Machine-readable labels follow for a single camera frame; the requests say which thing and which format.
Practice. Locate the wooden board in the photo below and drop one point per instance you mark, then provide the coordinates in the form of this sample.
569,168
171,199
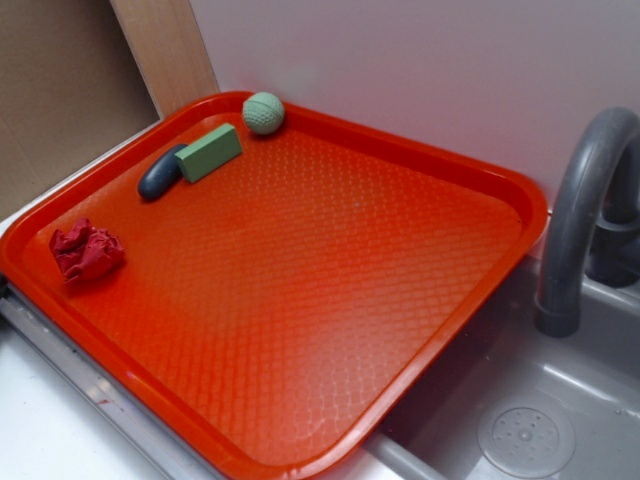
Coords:
168,48

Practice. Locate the grey plastic faucet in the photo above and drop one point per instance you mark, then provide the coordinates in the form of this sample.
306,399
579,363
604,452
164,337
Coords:
594,228

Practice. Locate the metal rail strip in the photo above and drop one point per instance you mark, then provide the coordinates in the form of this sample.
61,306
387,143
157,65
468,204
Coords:
64,417

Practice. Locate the orange plastic tray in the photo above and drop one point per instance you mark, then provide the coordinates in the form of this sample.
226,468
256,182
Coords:
273,312

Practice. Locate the green dimpled ball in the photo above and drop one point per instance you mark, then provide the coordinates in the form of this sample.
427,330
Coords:
263,113

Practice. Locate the green rectangular block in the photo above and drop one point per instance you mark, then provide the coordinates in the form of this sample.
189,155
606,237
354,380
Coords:
209,153

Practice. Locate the grey plastic sink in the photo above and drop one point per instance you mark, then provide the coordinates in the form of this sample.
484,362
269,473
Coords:
504,401

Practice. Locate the dark blue oval object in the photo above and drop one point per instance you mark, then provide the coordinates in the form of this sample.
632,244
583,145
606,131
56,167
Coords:
161,175

